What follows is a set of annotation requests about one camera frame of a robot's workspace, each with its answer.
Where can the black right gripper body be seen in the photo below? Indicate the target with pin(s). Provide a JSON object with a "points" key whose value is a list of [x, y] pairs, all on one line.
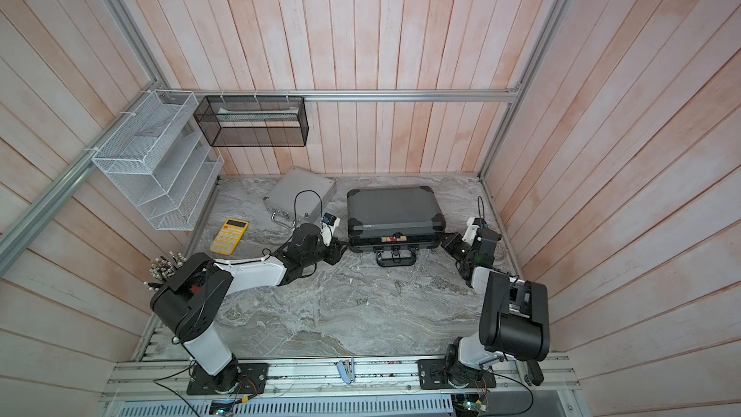
{"points": [[470, 261]]}

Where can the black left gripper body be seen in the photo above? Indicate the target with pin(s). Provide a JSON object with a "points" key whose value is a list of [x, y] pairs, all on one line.
{"points": [[313, 258]]}

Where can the dark grey poker case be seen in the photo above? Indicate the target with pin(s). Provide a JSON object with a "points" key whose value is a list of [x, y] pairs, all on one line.
{"points": [[409, 213]]}

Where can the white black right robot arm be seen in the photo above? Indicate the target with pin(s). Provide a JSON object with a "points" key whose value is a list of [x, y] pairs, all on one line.
{"points": [[514, 322]]}

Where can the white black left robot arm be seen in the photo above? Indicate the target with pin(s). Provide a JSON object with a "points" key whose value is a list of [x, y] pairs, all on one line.
{"points": [[188, 300]]}

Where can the silver aluminium poker case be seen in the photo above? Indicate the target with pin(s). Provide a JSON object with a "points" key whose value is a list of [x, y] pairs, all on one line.
{"points": [[299, 197]]}

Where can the yellow calculator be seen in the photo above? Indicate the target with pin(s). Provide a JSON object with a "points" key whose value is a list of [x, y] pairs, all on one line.
{"points": [[228, 237]]}

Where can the red pencil cup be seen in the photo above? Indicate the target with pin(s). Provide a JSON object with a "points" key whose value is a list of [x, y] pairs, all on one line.
{"points": [[168, 272]]}

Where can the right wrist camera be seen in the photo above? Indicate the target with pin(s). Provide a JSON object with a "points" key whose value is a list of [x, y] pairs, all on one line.
{"points": [[473, 226]]}

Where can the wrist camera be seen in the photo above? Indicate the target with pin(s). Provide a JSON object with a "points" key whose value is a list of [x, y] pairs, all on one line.
{"points": [[473, 226], [329, 223]]}

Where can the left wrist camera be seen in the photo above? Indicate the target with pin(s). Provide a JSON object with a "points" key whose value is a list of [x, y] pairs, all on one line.
{"points": [[329, 223]]}

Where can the blue clip on rail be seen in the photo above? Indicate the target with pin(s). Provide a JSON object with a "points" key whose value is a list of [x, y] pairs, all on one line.
{"points": [[346, 370]]}

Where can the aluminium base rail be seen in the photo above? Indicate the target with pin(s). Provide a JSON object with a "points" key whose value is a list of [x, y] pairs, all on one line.
{"points": [[350, 386]]}

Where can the black mesh wall basket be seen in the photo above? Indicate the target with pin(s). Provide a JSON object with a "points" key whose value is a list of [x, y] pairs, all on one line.
{"points": [[253, 121]]}

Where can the white wire mesh shelf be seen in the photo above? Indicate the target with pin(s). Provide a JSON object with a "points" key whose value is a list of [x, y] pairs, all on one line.
{"points": [[166, 170]]}

